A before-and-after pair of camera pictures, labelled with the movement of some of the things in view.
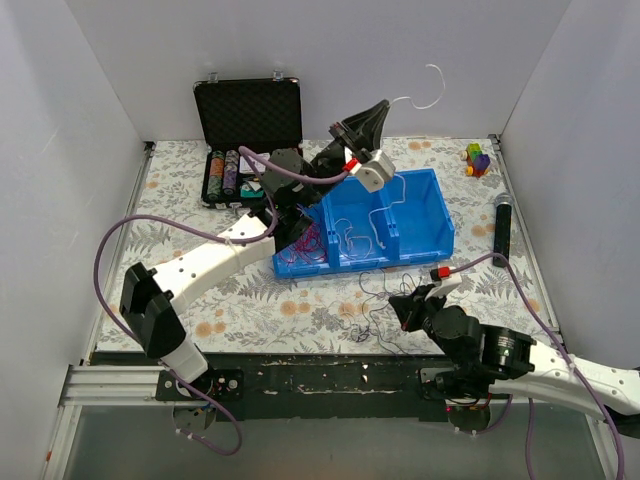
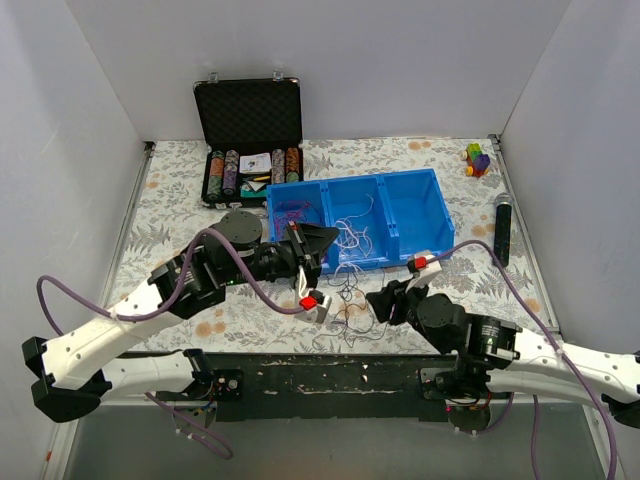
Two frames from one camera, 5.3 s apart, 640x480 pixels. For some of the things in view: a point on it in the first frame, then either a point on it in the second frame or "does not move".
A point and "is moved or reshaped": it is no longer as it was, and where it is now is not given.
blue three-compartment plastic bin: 407,219 does not move
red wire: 308,246 is moved or reshaped
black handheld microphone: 503,228 does not move
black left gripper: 347,138 to 300,248
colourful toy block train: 478,163 does not move
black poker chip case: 262,114 does not move
